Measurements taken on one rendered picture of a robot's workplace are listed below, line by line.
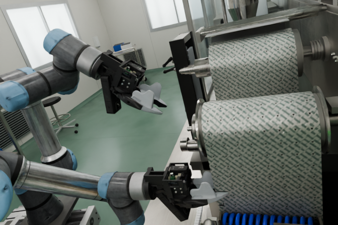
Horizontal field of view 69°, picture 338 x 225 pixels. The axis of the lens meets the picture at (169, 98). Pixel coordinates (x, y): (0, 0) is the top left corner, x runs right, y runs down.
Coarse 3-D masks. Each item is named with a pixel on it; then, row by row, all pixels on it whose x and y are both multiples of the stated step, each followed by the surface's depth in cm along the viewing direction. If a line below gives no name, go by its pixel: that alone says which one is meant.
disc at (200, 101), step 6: (198, 102) 59; (198, 108) 58; (198, 114) 57; (198, 120) 57; (198, 126) 56; (198, 132) 56; (198, 138) 55; (198, 144) 56; (204, 150) 59; (204, 156) 59
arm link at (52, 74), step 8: (48, 72) 67; (56, 72) 68; (64, 72) 68; (72, 72) 69; (48, 80) 66; (56, 80) 68; (64, 80) 69; (72, 80) 71; (56, 88) 68; (64, 88) 71; (72, 88) 74
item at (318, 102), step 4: (316, 96) 51; (316, 100) 50; (316, 104) 50; (320, 104) 49; (200, 108) 59; (320, 108) 49; (200, 112) 58; (320, 112) 49; (200, 116) 58; (320, 116) 48; (200, 120) 57; (320, 120) 48; (200, 124) 57; (320, 124) 48; (324, 124) 48; (200, 128) 57; (320, 128) 48; (324, 128) 48; (200, 132) 57; (324, 132) 48; (324, 136) 49; (324, 140) 49; (204, 144) 58; (204, 148) 59
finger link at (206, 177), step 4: (204, 172) 63; (208, 172) 63; (204, 176) 63; (208, 176) 63; (196, 180) 65; (200, 180) 64; (204, 180) 64; (208, 180) 63; (212, 180) 63; (196, 184) 65; (200, 184) 65; (212, 184) 63; (196, 188) 65
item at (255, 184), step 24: (216, 168) 59; (240, 168) 57; (264, 168) 55; (288, 168) 53; (312, 168) 52; (240, 192) 60; (264, 192) 58; (288, 192) 56; (312, 192) 54; (312, 216) 57
